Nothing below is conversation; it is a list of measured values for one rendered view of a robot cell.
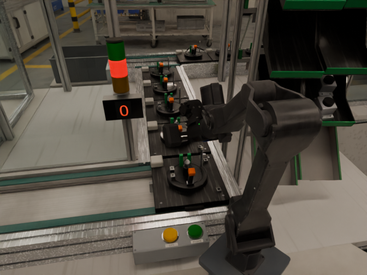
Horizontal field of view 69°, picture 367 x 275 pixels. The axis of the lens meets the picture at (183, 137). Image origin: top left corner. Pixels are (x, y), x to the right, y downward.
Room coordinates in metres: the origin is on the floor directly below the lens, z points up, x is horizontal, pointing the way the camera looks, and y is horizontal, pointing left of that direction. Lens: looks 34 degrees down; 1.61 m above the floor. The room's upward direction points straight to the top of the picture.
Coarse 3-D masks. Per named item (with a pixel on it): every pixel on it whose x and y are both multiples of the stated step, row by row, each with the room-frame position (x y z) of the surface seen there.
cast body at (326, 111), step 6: (324, 96) 0.71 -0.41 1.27; (330, 96) 0.71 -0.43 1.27; (318, 102) 0.69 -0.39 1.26; (324, 102) 0.68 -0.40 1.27; (330, 102) 0.68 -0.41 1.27; (324, 108) 0.67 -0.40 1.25; (330, 108) 0.67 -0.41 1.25; (336, 108) 0.67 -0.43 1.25; (324, 114) 0.68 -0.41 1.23; (330, 114) 0.68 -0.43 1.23; (324, 120) 0.68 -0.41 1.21; (330, 120) 0.68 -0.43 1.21
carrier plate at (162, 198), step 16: (176, 160) 0.79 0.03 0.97; (192, 160) 0.79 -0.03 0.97; (208, 160) 0.79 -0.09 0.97; (160, 176) 0.70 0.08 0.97; (208, 176) 0.70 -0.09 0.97; (160, 192) 0.62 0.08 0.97; (176, 192) 0.62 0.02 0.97; (192, 192) 0.62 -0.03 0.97; (208, 192) 0.62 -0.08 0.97; (224, 192) 0.62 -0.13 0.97; (160, 208) 0.56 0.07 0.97; (176, 208) 0.56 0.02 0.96
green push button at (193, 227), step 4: (188, 228) 0.48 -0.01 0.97; (192, 228) 0.48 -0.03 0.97; (196, 228) 0.48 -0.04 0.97; (200, 228) 0.48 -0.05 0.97; (188, 232) 0.47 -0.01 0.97; (192, 232) 0.47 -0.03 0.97; (196, 232) 0.47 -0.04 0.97; (200, 232) 0.47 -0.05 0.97; (192, 236) 0.46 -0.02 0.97; (196, 236) 0.46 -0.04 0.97
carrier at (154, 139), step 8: (152, 128) 1.00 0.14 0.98; (160, 128) 1.01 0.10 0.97; (184, 128) 0.98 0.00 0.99; (152, 136) 0.95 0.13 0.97; (160, 136) 0.95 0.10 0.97; (152, 144) 0.89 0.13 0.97; (160, 144) 0.89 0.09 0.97; (184, 144) 0.88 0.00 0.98; (192, 144) 0.89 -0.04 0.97; (200, 144) 0.89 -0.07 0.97; (152, 152) 0.84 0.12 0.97; (160, 152) 0.84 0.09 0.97; (168, 152) 0.84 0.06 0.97; (176, 152) 0.84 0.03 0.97; (184, 152) 0.84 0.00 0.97; (192, 152) 0.84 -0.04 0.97; (208, 152) 0.84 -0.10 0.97
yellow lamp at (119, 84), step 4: (112, 80) 0.76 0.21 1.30; (116, 80) 0.75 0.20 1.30; (120, 80) 0.75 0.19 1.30; (124, 80) 0.76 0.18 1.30; (116, 84) 0.75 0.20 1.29; (120, 84) 0.75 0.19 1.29; (124, 84) 0.76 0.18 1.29; (128, 84) 0.77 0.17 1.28; (116, 88) 0.75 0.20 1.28; (120, 88) 0.75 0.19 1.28; (124, 88) 0.76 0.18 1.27; (128, 88) 0.77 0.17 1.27; (116, 92) 0.75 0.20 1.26; (120, 92) 0.75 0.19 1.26; (124, 92) 0.76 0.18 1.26
